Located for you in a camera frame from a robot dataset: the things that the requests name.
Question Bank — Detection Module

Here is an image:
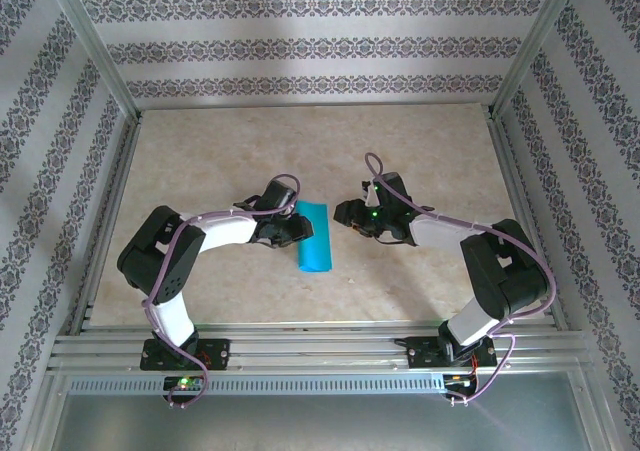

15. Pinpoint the blue paper sheet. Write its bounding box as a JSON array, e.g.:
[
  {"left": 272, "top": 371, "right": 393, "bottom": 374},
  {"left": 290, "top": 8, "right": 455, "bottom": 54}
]
[{"left": 294, "top": 200, "right": 334, "bottom": 274}]

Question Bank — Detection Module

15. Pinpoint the left aluminium side rail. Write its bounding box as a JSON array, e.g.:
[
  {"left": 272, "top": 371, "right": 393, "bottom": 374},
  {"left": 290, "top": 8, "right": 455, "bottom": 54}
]
[{"left": 67, "top": 110, "right": 146, "bottom": 335}]

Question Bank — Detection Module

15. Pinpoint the aluminium frame post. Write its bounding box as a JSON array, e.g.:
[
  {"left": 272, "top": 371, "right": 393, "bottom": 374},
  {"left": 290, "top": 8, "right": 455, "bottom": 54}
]
[
  {"left": 42, "top": 0, "right": 144, "bottom": 117},
  {"left": 492, "top": 0, "right": 587, "bottom": 117}
]

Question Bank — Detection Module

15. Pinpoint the grey metal sheet panel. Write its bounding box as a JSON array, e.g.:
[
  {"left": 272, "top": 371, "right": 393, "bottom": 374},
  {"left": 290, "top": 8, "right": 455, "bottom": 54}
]
[{"left": 49, "top": 370, "right": 589, "bottom": 451}]

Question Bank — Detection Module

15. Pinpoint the grey slotted cable duct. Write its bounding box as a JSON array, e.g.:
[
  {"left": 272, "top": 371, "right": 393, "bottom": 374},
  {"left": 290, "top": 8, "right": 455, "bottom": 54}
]
[{"left": 67, "top": 373, "right": 446, "bottom": 397}]

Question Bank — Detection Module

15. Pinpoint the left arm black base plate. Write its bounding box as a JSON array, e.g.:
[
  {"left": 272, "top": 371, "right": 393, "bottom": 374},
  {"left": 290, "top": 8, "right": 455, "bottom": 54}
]
[{"left": 139, "top": 338, "right": 232, "bottom": 372}]

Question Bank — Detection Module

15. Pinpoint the right aluminium frame post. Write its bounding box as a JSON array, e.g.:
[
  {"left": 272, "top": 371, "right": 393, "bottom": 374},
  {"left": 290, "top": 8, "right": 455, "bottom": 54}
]
[{"left": 492, "top": 0, "right": 587, "bottom": 117}]

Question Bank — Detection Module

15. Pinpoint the right aluminium side rail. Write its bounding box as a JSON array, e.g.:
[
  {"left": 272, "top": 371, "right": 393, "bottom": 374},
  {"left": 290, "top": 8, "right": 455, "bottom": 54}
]
[{"left": 484, "top": 106, "right": 570, "bottom": 331}]

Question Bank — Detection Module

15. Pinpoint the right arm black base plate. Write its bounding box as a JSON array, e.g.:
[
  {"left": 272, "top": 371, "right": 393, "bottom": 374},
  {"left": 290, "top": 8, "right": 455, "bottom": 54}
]
[{"left": 407, "top": 335, "right": 499, "bottom": 371}]

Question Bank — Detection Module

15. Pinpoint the long aluminium mounting rail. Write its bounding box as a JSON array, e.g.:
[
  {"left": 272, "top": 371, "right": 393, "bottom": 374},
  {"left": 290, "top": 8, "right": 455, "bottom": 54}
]
[{"left": 47, "top": 320, "right": 594, "bottom": 375}]

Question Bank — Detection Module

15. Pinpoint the left aluminium frame post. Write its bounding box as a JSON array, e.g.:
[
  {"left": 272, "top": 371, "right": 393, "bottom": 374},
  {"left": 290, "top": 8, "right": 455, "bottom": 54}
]
[{"left": 42, "top": 0, "right": 144, "bottom": 117}]

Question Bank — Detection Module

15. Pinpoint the aluminium side rail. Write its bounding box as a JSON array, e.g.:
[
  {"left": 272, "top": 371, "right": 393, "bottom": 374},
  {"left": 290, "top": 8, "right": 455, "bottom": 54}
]
[
  {"left": 67, "top": 110, "right": 146, "bottom": 335},
  {"left": 484, "top": 106, "right": 570, "bottom": 331}
]

